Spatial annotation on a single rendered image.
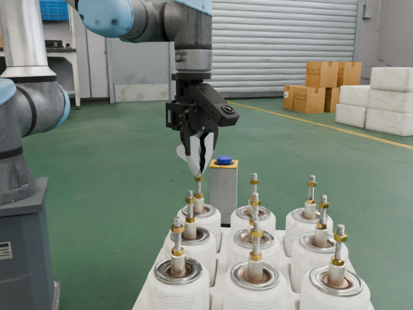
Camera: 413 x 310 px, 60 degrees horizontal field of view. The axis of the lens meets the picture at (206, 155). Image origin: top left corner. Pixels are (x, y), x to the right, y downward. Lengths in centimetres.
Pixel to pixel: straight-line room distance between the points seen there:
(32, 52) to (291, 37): 590
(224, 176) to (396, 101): 257
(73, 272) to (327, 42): 636
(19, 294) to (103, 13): 58
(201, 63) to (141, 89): 503
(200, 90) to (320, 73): 383
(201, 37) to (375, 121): 287
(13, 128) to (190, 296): 48
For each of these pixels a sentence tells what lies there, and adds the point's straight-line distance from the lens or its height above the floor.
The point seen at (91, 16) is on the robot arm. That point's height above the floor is 63.
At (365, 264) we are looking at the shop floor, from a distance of 118.
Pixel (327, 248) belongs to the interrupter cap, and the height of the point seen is 25.
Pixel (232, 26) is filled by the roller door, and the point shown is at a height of 116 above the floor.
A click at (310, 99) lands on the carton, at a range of 443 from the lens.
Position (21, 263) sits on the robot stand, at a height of 18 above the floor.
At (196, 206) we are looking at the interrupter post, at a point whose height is 26.
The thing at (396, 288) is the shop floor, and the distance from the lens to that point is 110.
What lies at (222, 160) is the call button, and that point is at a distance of 91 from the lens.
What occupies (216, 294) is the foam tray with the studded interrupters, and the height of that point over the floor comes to 18.
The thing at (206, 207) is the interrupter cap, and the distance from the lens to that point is 80.
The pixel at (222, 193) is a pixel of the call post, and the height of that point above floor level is 24.
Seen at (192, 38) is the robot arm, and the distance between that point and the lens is 70.
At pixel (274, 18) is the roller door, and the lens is 646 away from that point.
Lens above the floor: 56
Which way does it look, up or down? 14 degrees down
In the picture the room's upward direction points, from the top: straight up
